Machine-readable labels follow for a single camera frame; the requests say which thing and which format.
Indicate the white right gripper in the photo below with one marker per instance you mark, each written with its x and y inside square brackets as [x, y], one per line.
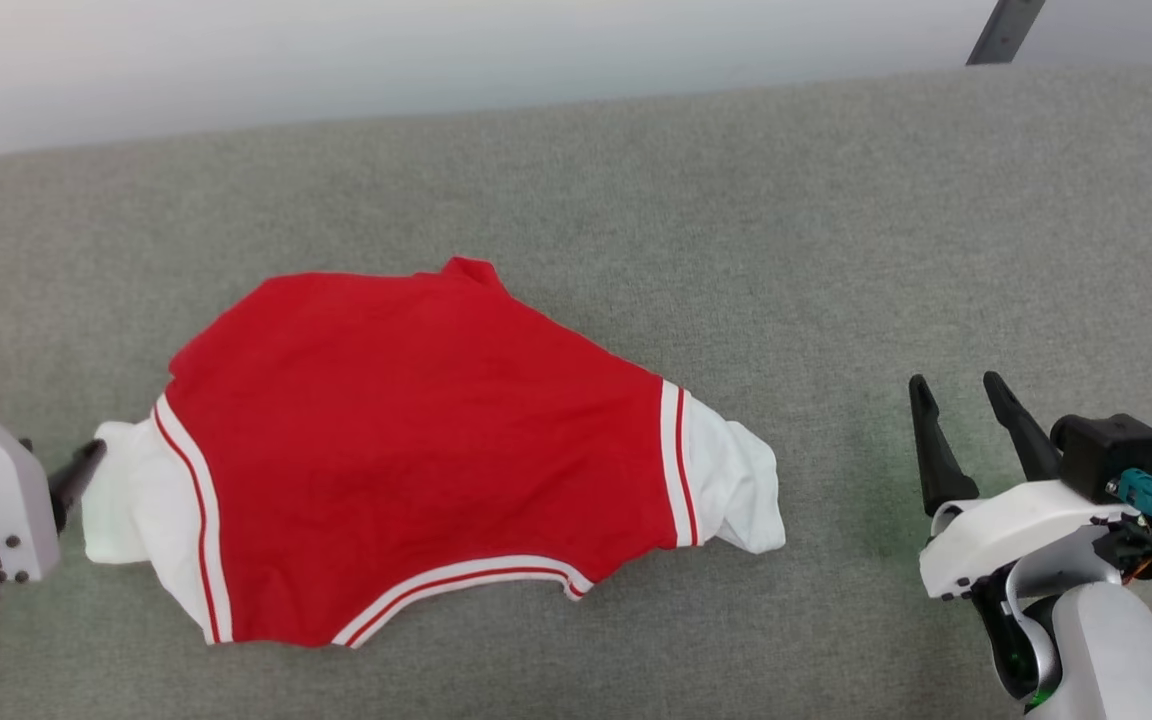
[1006, 530]

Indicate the red white basketball jersey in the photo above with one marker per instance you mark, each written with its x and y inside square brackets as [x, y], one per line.
[416, 440]

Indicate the grey fabric sofa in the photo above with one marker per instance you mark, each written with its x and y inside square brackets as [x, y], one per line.
[736, 200]

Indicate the dark grey slanted pole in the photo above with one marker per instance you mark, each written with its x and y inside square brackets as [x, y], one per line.
[1004, 32]

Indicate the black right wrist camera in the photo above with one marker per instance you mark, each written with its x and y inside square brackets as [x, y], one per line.
[1106, 450]

